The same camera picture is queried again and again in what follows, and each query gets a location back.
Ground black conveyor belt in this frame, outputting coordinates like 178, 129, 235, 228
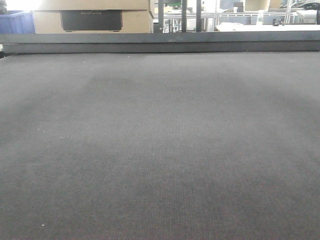
0, 52, 320, 240

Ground white background table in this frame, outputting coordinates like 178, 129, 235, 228
216, 22, 320, 32

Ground cardboard box with black label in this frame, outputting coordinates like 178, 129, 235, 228
32, 0, 155, 34

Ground blue crate on side table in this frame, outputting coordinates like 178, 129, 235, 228
0, 10, 35, 34

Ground grey conveyor side rail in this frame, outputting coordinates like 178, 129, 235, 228
0, 30, 320, 54

